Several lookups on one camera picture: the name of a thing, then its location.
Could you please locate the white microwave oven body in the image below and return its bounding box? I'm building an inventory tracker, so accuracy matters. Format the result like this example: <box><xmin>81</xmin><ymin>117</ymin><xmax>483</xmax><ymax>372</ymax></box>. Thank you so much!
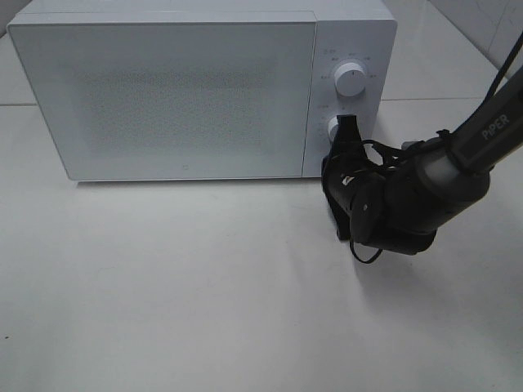
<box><xmin>7</xmin><ymin>1</ymin><xmax>397</xmax><ymax>182</ymax></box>

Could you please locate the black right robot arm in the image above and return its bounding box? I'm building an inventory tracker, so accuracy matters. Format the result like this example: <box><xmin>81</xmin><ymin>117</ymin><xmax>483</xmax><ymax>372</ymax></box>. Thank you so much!
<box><xmin>321</xmin><ymin>71</ymin><xmax>522</xmax><ymax>255</ymax></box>

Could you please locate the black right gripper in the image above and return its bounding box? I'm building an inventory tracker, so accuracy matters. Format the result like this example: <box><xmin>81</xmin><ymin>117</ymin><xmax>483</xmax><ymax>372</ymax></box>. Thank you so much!
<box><xmin>321</xmin><ymin>114</ymin><xmax>392</xmax><ymax>241</ymax></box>

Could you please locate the black right camera cable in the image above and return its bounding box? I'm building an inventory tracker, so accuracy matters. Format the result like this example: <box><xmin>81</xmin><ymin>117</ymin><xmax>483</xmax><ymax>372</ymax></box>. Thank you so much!
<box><xmin>349</xmin><ymin>0</ymin><xmax>523</xmax><ymax>265</ymax></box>

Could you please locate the white round knob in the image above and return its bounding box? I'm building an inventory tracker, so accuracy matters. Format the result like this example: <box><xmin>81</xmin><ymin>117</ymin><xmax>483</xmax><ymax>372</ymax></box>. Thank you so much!
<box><xmin>333</xmin><ymin>59</ymin><xmax>367</xmax><ymax>97</ymax></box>
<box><xmin>327</xmin><ymin>116</ymin><xmax>339</xmax><ymax>143</ymax></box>

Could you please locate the white microwave door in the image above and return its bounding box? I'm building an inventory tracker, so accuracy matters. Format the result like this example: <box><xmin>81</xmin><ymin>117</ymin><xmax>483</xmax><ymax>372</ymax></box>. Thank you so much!
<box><xmin>11</xmin><ymin>23</ymin><xmax>315</xmax><ymax>180</ymax></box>

